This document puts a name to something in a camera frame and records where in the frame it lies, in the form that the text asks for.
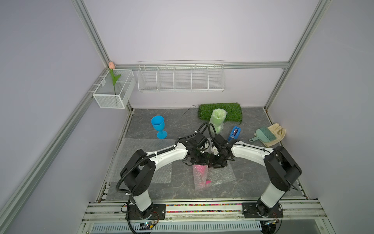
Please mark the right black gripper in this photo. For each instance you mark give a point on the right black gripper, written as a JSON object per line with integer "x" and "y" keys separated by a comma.
{"x": 213, "y": 164}

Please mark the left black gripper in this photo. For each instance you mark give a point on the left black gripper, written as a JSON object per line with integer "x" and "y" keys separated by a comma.
{"x": 204, "y": 161}

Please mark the pink plastic wine glass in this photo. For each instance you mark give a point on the pink plastic wine glass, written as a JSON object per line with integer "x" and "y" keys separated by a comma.
{"x": 200, "y": 174}

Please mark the blue tape dispenser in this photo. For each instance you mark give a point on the blue tape dispenser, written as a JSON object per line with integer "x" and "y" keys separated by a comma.
{"x": 234, "y": 133}

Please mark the green plastic wine glass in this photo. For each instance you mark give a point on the green plastic wine glass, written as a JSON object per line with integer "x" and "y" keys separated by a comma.
{"x": 217, "y": 120}

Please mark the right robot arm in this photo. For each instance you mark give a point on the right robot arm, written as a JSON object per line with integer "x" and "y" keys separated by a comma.
{"x": 281, "y": 168}

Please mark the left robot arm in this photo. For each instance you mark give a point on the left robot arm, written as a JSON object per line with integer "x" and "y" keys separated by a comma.
{"x": 137, "y": 174}

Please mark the blue plastic wine glass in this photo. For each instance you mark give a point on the blue plastic wine glass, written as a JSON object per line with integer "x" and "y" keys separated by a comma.
{"x": 158, "y": 123}

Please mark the artificial grass mat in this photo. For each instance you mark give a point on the artificial grass mat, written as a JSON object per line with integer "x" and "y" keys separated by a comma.
{"x": 234, "y": 111}

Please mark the green dustpan brush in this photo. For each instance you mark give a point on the green dustpan brush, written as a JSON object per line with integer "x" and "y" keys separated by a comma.
{"x": 263, "y": 134}

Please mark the artificial tulip flower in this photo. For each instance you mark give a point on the artificial tulip flower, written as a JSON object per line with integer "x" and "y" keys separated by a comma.
{"x": 115, "y": 78}

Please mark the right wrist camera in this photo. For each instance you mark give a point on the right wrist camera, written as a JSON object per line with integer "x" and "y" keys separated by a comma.
{"x": 214, "y": 150}

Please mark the white wire wall rack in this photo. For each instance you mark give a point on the white wire wall rack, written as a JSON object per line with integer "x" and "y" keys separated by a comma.
{"x": 182, "y": 76}

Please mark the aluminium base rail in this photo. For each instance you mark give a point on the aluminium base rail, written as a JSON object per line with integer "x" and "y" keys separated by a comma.
{"x": 208, "y": 217}

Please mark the white mesh wall basket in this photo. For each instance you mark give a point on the white mesh wall basket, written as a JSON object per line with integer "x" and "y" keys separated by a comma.
{"x": 104, "y": 93}

